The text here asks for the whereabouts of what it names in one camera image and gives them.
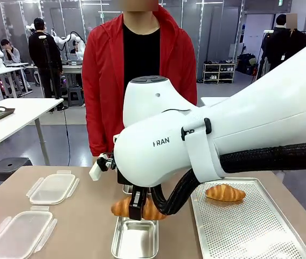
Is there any black bag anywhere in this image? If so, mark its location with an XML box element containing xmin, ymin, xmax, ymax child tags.
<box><xmin>238</xmin><ymin>53</ymin><xmax>258</xmax><ymax>75</ymax></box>

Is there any grey background workbench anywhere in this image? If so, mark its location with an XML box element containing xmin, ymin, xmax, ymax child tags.
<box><xmin>61</xmin><ymin>64</ymin><xmax>84</xmax><ymax>90</ymax></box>

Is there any white cable strap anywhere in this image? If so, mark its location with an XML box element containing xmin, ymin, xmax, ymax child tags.
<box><xmin>181</xmin><ymin>118</ymin><xmax>225</xmax><ymax>182</ymax></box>

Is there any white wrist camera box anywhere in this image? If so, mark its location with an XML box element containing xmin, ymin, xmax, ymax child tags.
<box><xmin>89</xmin><ymin>153</ymin><xmax>116</xmax><ymax>181</ymax></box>

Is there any grey metal stool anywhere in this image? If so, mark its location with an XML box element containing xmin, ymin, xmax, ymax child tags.
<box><xmin>0</xmin><ymin>157</ymin><xmax>34</xmax><ymax>191</ymax></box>

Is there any black braided cable sleeve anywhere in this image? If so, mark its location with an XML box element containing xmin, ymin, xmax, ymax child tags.
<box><xmin>150</xmin><ymin>139</ymin><xmax>306</xmax><ymax>216</ymax></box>

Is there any perforated metal baking tray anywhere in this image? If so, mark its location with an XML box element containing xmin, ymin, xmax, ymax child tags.
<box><xmin>190</xmin><ymin>177</ymin><xmax>306</xmax><ymax>259</ymax></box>

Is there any clear plastic clip lid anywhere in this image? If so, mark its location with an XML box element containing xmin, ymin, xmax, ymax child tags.
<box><xmin>0</xmin><ymin>206</ymin><xmax>58</xmax><ymax>259</ymax></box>
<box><xmin>26</xmin><ymin>170</ymin><xmax>80</xmax><ymax>205</ymax></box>

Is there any black tripod stand with cable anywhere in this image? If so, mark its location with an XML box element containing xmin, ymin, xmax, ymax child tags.
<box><xmin>41</xmin><ymin>37</ymin><xmax>71</xmax><ymax>166</ymax></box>

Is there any white shoe rack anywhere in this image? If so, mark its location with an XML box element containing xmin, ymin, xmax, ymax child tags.
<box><xmin>203</xmin><ymin>63</ymin><xmax>237</xmax><ymax>84</ymax></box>

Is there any person's right forearm red sleeve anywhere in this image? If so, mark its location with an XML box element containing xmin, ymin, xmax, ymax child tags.
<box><xmin>84</xmin><ymin>88</ymin><xmax>116</xmax><ymax>157</ymax></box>

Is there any grey step stool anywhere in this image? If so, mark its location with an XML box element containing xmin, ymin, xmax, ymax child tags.
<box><xmin>67</xmin><ymin>86</ymin><xmax>85</xmax><ymax>107</ymax></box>

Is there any golden brown croissant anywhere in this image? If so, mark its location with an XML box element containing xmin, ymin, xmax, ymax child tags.
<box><xmin>205</xmin><ymin>183</ymin><xmax>247</xmax><ymax>202</ymax></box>
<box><xmin>110</xmin><ymin>196</ymin><xmax>167</xmax><ymax>221</ymax></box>

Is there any standing person in black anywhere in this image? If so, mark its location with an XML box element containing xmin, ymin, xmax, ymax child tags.
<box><xmin>28</xmin><ymin>17</ymin><xmax>68</xmax><ymax>111</ymax></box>

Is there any person in red jacket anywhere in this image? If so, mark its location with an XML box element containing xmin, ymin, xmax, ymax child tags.
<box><xmin>82</xmin><ymin>0</ymin><xmax>198</xmax><ymax>157</ymax></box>

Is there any white rounded table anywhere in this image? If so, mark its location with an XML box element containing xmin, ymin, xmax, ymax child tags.
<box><xmin>200</xmin><ymin>96</ymin><xmax>225</xmax><ymax>106</ymax></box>

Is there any seated person in grey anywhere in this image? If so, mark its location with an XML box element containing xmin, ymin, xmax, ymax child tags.
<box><xmin>1</xmin><ymin>39</ymin><xmax>22</xmax><ymax>66</ymax></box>

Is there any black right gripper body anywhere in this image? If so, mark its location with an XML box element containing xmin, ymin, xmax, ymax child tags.
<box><xmin>117</xmin><ymin>168</ymin><xmax>154</xmax><ymax>194</ymax></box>

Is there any person in black coat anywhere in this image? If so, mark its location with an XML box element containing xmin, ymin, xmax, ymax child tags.
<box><xmin>266</xmin><ymin>13</ymin><xmax>306</xmax><ymax>73</ymax></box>

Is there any white side table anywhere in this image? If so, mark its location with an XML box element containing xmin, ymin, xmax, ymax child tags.
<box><xmin>0</xmin><ymin>97</ymin><xmax>64</xmax><ymax>166</ymax></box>

